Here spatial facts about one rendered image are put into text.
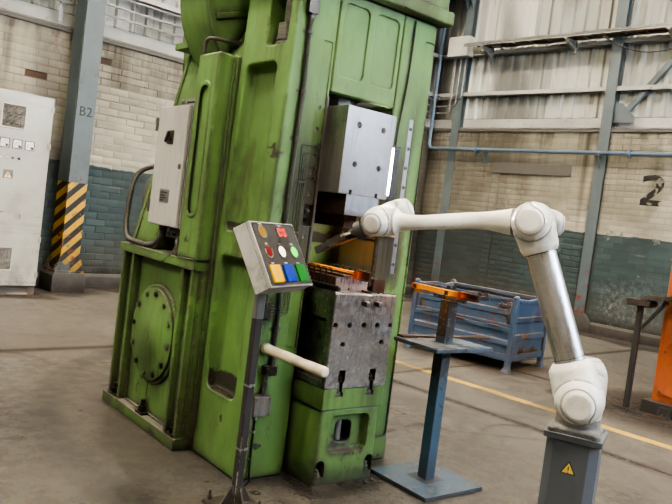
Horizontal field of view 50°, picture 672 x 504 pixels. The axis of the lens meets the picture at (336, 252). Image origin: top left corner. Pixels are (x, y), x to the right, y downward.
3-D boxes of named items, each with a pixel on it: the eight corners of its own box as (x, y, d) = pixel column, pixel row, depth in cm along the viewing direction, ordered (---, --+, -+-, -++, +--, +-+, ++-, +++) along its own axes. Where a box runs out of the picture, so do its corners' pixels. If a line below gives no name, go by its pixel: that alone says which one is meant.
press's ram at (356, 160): (399, 201, 351) (409, 119, 348) (338, 192, 326) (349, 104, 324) (344, 196, 383) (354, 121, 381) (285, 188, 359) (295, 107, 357)
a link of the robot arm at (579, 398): (611, 413, 246) (610, 428, 226) (563, 421, 252) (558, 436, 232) (553, 197, 253) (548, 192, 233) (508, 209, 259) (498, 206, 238)
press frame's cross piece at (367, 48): (393, 108, 360) (406, 13, 357) (330, 92, 334) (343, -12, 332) (339, 111, 394) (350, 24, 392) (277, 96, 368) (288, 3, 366)
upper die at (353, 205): (376, 218, 343) (378, 198, 342) (343, 214, 330) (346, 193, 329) (322, 211, 375) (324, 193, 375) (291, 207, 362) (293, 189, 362)
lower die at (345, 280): (366, 292, 344) (368, 274, 344) (334, 291, 332) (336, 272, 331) (314, 279, 377) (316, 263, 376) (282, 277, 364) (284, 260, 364)
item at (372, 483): (405, 491, 342) (405, 489, 342) (307, 511, 306) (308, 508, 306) (352, 462, 373) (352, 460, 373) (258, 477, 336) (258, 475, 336)
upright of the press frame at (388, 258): (384, 458, 386) (441, 26, 374) (347, 464, 369) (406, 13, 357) (334, 432, 420) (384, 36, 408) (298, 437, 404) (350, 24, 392)
